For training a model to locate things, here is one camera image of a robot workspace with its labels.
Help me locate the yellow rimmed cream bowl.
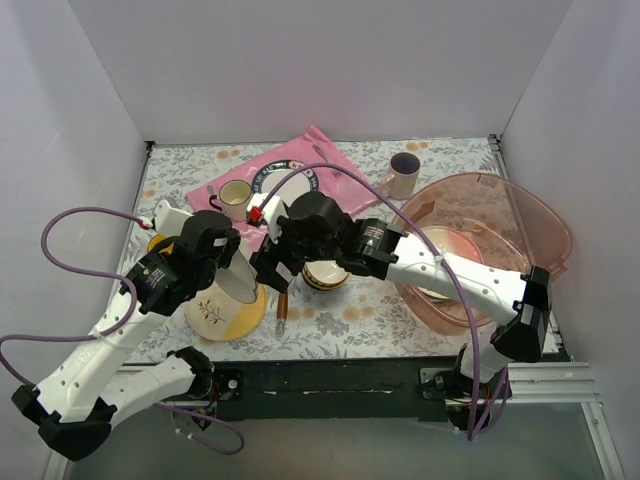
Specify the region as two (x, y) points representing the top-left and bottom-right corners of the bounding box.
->
(305, 260), (349, 286)

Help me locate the yellow bottom plate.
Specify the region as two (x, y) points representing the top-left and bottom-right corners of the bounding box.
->
(185, 283), (267, 342)

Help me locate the cream divided plate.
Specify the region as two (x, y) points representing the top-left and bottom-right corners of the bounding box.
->
(215, 239), (258, 304)

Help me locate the pink cream branch plate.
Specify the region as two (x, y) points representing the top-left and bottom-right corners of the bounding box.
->
(414, 224), (486, 304)

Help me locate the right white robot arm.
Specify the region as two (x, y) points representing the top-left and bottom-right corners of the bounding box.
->
(246, 192), (550, 398)

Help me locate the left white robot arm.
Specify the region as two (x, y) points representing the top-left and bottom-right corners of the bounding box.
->
(11, 211), (240, 461)

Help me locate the pink transparent plastic bin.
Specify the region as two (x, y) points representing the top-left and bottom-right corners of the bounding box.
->
(388, 172), (574, 329)

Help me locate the yellow orange cup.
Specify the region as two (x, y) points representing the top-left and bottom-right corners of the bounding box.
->
(147, 234), (172, 252)

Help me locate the silver fork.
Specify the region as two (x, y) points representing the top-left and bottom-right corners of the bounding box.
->
(312, 144), (341, 177)

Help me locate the green rimmed white plate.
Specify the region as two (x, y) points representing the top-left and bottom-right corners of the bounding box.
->
(250, 159), (319, 206)

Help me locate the pink satin cloth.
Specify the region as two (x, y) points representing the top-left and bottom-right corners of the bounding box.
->
(185, 124), (378, 251)

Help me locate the pink mug purple inside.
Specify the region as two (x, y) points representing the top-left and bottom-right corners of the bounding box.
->
(378, 152), (421, 200)

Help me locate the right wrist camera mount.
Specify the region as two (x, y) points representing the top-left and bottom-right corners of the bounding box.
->
(246, 193), (289, 242)

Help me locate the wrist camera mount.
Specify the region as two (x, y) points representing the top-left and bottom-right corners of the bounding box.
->
(246, 193), (289, 242)
(139, 200), (192, 237)

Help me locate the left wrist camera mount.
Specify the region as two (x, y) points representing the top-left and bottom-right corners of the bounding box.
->
(139, 200), (192, 237)

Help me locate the metal spatula wooden handle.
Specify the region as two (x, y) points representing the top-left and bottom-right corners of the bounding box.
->
(275, 293), (289, 338)

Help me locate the cream mug black handle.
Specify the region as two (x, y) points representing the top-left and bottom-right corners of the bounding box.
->
(209, 180), (253, 222)

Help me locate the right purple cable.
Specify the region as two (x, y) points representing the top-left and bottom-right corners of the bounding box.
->
(259, 162), (511, 441)

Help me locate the purple cable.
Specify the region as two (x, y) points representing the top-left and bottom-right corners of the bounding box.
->
(0, 207), (246, 456)
(259, 162), (511, 441)

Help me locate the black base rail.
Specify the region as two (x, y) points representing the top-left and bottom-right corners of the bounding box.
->
(202, 356), (473, 422)

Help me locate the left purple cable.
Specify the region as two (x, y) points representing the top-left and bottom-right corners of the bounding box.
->
(0, 207), (246, 456)

